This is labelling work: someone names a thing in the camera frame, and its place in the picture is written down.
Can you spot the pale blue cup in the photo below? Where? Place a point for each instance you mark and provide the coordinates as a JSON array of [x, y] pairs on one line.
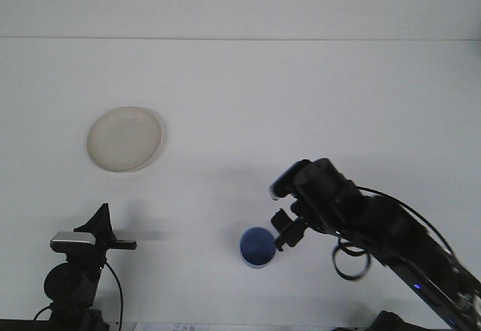
[[257, 248]]

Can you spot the pale round plate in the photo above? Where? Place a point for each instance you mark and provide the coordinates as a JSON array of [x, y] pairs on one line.
[[124, 139]]

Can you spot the grey camera box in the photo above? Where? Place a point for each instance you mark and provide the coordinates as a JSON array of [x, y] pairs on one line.
[[287, 178], [71, 238]]

